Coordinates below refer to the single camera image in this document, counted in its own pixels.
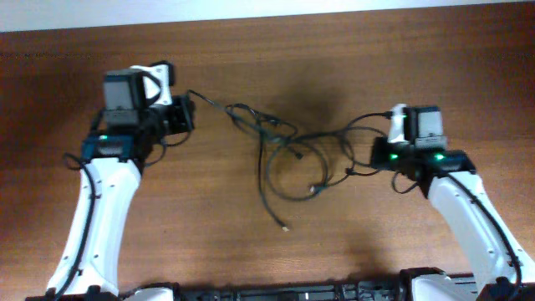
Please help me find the black long usb cable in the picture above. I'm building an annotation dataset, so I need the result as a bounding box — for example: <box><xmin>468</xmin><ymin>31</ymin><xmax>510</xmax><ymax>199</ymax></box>
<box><xmin>186</xmin><ymin>89</ymin><xmax>298</xmax><ymax>232</ymax></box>

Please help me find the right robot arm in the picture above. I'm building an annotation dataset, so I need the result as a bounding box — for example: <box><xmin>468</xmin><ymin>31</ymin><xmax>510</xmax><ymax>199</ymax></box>
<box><xmin>370</xmin><ymin>104</ymin><xmax>534</xmax><ymax>300</ymax></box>

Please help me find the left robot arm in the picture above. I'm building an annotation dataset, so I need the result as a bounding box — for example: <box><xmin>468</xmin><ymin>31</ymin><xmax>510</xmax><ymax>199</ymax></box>
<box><xmin>40</xmin><ymin>61</ymin><xmax>195</xmax><ymax>300</ymax></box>

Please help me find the right camera black cable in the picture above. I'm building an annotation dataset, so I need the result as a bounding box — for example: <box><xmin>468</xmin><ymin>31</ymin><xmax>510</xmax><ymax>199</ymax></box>
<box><xmin>346</xmin><ymin>110</ymin><xmax>523</xmax><ymax>301</ymax></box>

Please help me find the camera black cable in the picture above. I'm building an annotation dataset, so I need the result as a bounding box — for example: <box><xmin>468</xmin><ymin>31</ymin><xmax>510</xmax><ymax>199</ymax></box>
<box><xmin>346</xmin><ymin>110</ymin><xmax>523</xmax><ymax>301</ymax></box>
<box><xmin>49</xmin><ymin>152</ymin><xmax>98</xmax><ymax>301</ymax></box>

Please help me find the left camera black cable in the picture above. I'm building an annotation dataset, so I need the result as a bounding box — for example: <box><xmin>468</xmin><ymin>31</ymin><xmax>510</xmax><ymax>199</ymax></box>
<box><xmin>49</xmin><ymin>152</ymin><xmax>98</xmax><ymax>301</ymax></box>

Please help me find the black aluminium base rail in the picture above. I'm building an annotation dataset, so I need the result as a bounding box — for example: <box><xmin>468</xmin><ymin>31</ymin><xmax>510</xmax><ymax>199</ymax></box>
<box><xmin>125</xmin><ymin>273</ymin><xmax>477</xmax><ymax>301</ymax></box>

